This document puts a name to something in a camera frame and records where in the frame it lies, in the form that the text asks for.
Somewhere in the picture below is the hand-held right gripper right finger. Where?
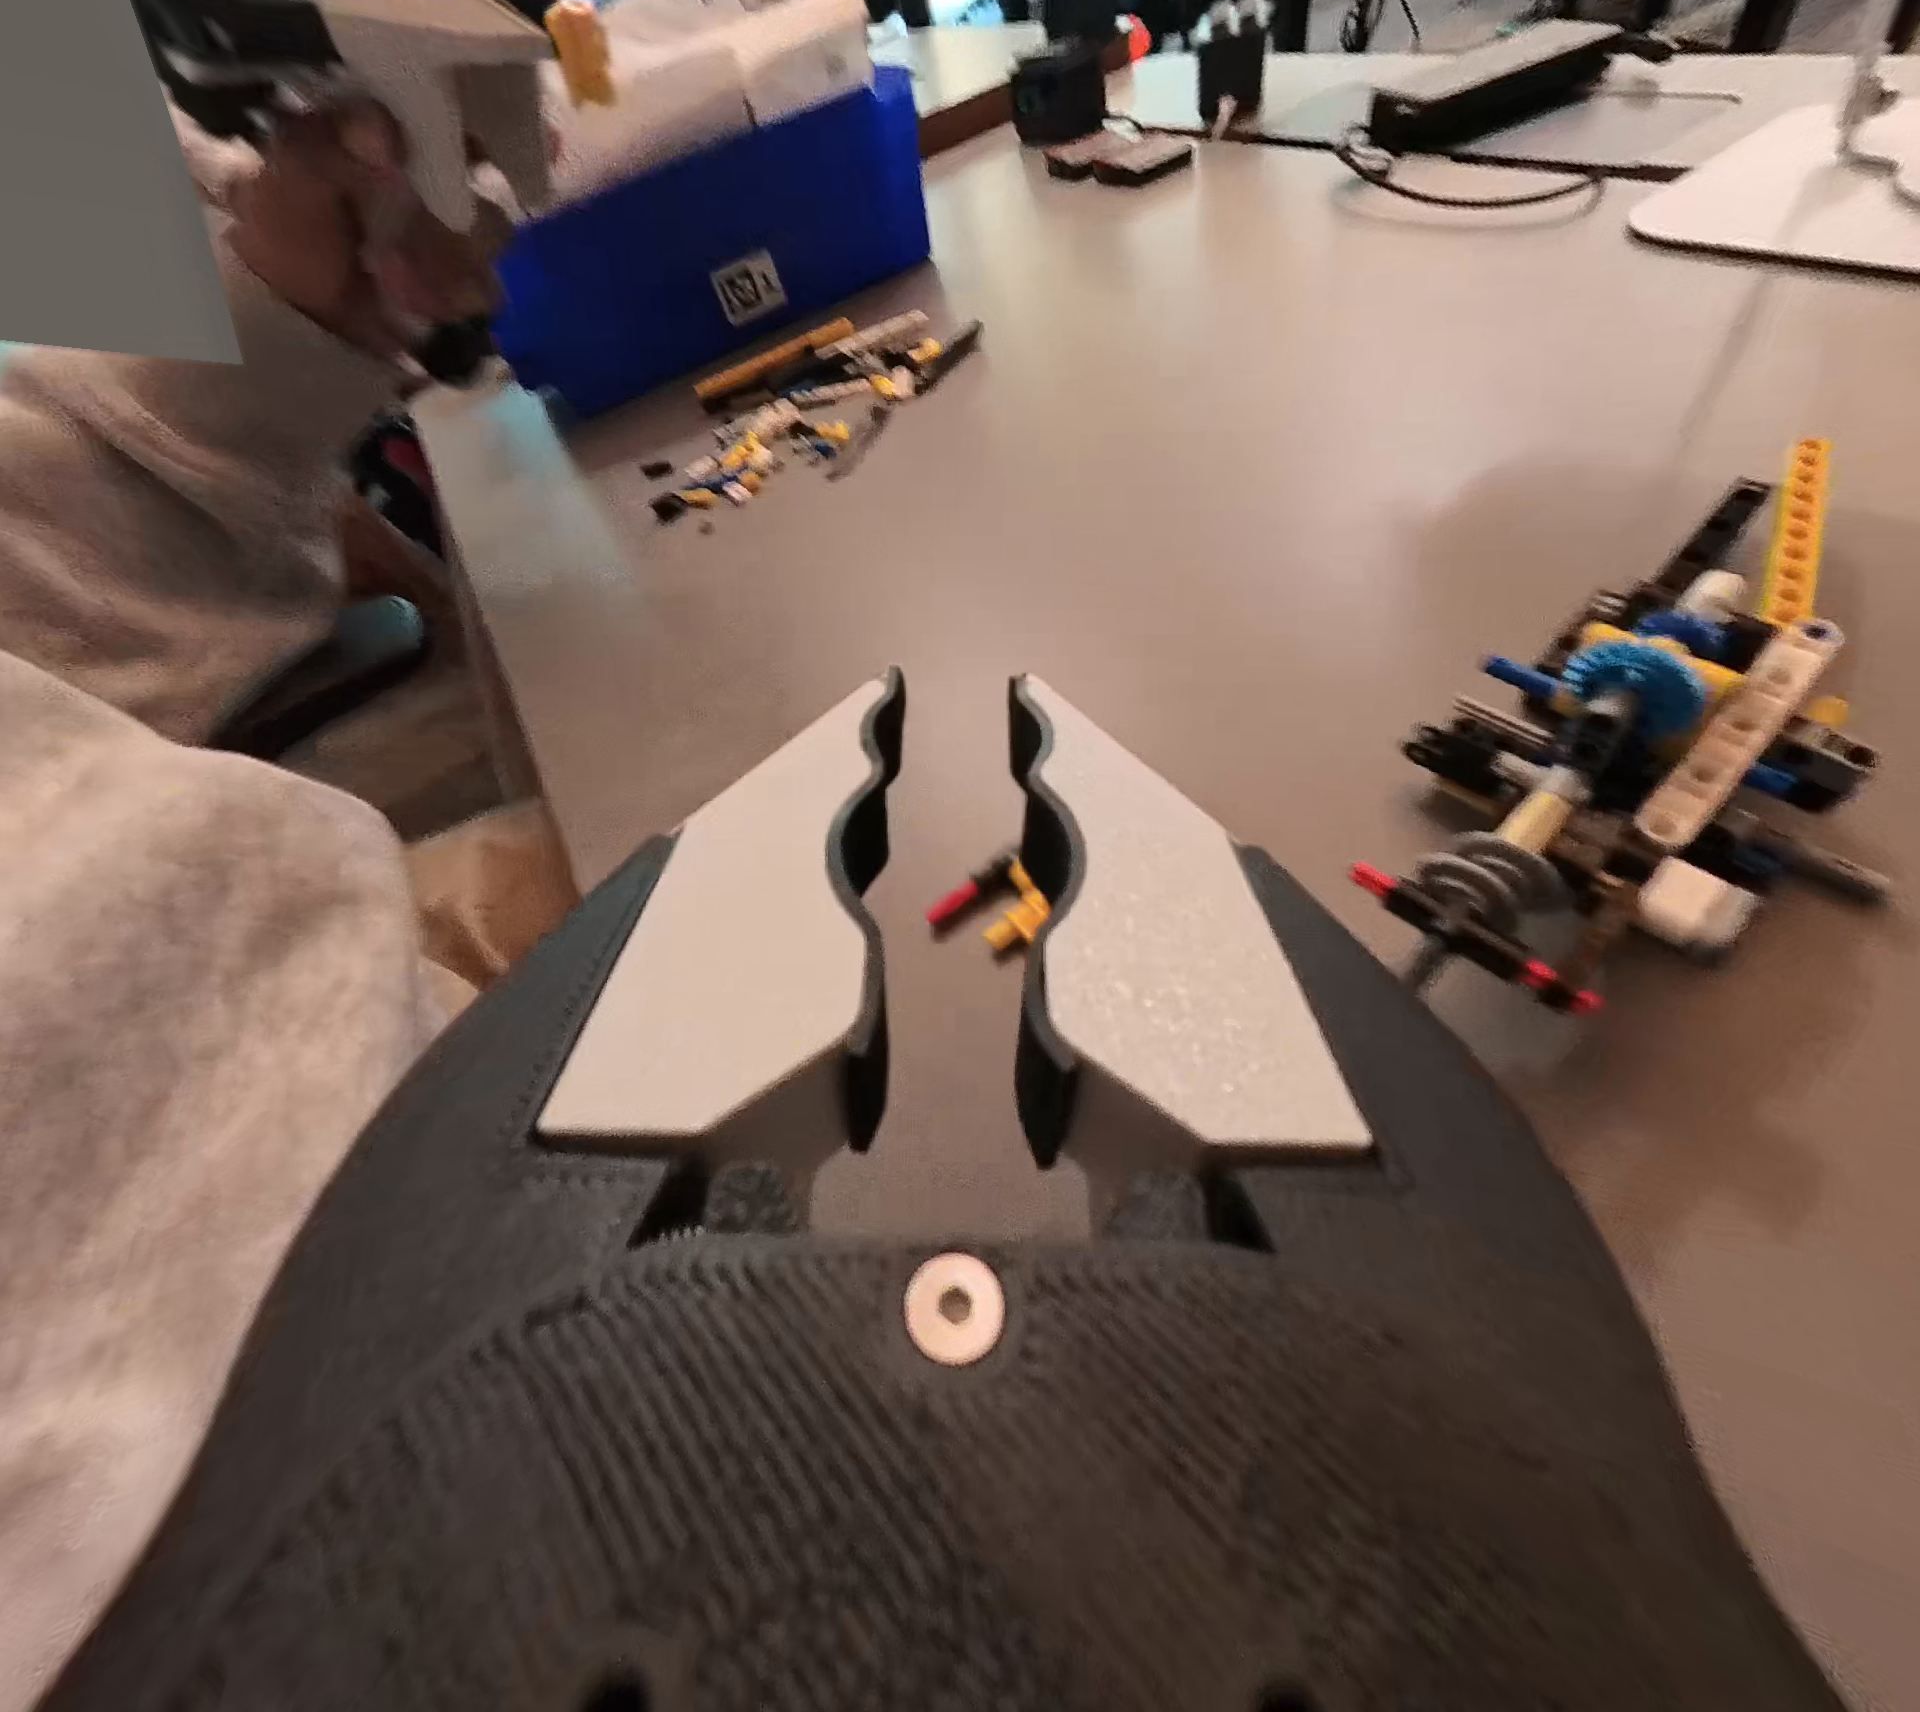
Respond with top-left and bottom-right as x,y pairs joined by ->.
1008,672 -> 1377,1172

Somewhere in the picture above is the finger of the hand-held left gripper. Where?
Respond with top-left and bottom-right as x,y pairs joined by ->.
356,68 -> 564,232
319,0 -> 570,80

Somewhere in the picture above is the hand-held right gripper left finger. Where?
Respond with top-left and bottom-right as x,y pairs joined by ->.
535,666 -> 907,1162

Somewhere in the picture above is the yellow lego brick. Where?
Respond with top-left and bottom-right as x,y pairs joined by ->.
543,0 -> 619,110

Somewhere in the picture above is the person's left forearm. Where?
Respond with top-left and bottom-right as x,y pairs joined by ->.
0,338 -> 438,754

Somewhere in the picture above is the red and yellow lego connector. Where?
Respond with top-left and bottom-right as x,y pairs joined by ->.
924,848 -> 1060,951

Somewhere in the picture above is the pile of loose lego pieces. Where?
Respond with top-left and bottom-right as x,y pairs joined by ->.
642,313 -> 991,529

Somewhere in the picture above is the partly built lego model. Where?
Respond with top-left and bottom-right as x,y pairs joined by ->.
1347,436 -> 1897,1016

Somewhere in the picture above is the person's left hand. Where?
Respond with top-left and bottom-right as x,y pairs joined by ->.
232,80 -> 521,364

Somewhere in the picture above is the blue plastic bin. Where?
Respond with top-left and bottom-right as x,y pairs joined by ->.
492,64 -> 936,421

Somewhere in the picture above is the black cube charger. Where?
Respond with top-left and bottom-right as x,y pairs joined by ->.
1008,38 -> 1113,145

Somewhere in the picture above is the black charger with white plugs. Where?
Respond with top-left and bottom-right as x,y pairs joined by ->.
1195,0 -> 1279,128

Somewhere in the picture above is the black power adapter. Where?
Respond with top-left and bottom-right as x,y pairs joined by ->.
1368,19 -> 1626,153

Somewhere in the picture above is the white monitor stand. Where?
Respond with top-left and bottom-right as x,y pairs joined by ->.
1626,15 -> 1920,278

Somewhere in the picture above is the black cable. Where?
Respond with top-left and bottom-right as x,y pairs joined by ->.
1335,128 -> 1608,212

